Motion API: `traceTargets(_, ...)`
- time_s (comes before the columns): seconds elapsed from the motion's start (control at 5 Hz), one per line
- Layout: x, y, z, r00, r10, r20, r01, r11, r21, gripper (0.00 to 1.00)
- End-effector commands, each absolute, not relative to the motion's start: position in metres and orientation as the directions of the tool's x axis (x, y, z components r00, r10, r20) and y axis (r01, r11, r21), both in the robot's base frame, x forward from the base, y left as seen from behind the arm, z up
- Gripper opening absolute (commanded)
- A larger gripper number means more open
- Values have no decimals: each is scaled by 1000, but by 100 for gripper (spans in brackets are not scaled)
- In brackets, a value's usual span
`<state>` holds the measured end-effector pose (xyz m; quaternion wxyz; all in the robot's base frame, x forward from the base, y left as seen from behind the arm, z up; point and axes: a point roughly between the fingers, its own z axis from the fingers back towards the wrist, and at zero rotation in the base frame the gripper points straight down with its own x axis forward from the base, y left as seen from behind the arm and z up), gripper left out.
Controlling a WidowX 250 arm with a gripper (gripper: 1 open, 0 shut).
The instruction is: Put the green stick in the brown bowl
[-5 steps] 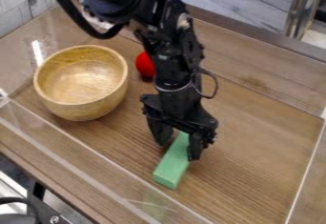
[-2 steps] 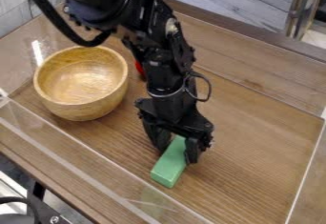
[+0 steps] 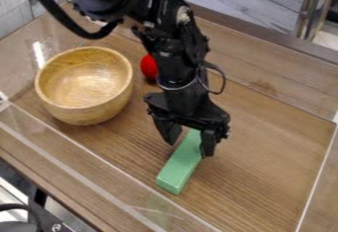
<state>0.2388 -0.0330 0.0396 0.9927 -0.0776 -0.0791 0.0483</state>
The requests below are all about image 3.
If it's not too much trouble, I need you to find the metal table leg background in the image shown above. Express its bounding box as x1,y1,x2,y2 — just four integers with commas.
294,0,333,41

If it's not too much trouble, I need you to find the wooden brown bowl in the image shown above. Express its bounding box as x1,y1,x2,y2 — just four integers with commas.
35,46,134,125

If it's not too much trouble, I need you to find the black table clamp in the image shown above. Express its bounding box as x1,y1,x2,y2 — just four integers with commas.
28,188,74,232

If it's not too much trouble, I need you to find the green rectangular block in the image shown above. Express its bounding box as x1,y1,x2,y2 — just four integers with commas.
157,129,202,194

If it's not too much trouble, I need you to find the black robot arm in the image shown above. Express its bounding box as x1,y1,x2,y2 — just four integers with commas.
39,0,231,157

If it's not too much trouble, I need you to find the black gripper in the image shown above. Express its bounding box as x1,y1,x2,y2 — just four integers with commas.
145,85,231,157

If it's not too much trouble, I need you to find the black cable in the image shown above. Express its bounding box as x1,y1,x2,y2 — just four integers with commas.
0,203,38,232

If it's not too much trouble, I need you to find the red plush strawberry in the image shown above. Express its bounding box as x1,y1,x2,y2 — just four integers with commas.
141,54,159,80

